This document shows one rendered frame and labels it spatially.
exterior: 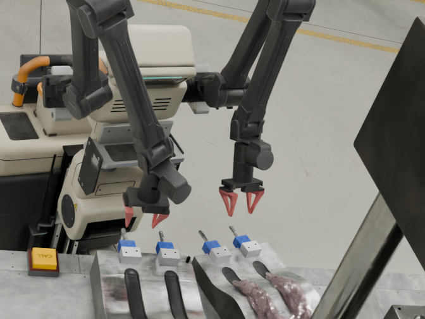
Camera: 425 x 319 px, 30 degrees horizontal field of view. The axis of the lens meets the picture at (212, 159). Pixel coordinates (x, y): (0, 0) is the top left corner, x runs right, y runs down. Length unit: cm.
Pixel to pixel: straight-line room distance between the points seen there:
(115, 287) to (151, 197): 25
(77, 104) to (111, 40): 32
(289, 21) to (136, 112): 46
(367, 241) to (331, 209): 306
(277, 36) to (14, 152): 95
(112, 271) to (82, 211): 35
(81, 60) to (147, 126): 22
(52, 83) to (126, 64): 42
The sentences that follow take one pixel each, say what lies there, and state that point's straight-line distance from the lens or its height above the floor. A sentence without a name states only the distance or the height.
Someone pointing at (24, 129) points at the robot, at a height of 81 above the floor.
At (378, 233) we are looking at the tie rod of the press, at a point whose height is 172.
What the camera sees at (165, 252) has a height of 92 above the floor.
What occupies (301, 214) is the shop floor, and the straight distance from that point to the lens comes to 404.
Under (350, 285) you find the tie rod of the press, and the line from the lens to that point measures 115.
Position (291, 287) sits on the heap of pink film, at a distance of 219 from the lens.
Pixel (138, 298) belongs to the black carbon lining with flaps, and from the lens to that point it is 204.
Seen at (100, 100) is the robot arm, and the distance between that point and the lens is 201.
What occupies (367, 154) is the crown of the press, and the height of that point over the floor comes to 182.
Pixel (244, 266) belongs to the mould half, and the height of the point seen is 85.
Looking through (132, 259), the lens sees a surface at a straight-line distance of 210.
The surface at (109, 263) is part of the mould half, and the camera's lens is 209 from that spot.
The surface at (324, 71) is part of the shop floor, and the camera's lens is 545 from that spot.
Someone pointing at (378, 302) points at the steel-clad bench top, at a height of 80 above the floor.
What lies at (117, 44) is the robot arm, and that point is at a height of 151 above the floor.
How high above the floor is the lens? 233
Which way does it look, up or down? 34 degrees down
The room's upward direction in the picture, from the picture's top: 21 degrees clockwise
